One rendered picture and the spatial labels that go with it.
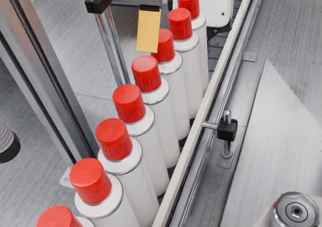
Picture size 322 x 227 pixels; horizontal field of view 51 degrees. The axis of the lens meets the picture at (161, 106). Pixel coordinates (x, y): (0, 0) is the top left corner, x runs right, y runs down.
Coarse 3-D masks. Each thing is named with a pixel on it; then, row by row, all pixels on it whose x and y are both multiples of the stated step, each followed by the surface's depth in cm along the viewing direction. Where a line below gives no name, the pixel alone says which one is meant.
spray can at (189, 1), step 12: (180, 0) 50; (192, 0) 50; (192, 12) 51; (192, 24) 52; (204, 24) 53; (204, 36) 55; (204, 48) 56; (204, 60) 58; (204, 72) 60; (204, 84) 62
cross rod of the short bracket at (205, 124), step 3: (204, 123) 56; (207, 123) 56; (210, 123) 56; (213, 123) 56; (201, 126) 56; (204, 126) 56; (207, 126) 56; (210, 126) 56; (213, 126) 55; (216, 126) 55; (210, 129) 56; (213, 129) 56; (216, 129) 55
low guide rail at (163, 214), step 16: (240, 16) 74; (224, 48) 67; (224, 64) 66; (208, 96) 59; (192, 128) 55; (192, 144) 53; (176, 176) 50; (176, 192) 49; (160, 208) 46; (160, 224) 45
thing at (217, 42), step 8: (240, 0) 84; (248, 8) 82; (232, 16) 80; (232, 24) 78; (240, 32) 80; (216, 40) 75; (224, 40) 75; (216, 48) 73; (232, 48) 73; (208, 56) 72; (216, 56) 72; (208, 64) 70; (216, 64) 70; (208, 72) 69; (224, 72) 68; (216, 96) 64; (208, 112) 61; (200, 136) 58; (184, 144) 57; (192, 160) 55; (184, 176) 53; (160, 200) 51; (176, 200) 51; (168, 224) 48
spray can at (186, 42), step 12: (180, 12) 48; (180, 24) 47; (180, 36) 48; (192, 36) 50; (180, 48) 49; (192, 48) 49; (192, 60) 51; (192, 72) 52; (192, 84) 54; (192, 96) 56; (192, 108) 58; (192, 120) 61
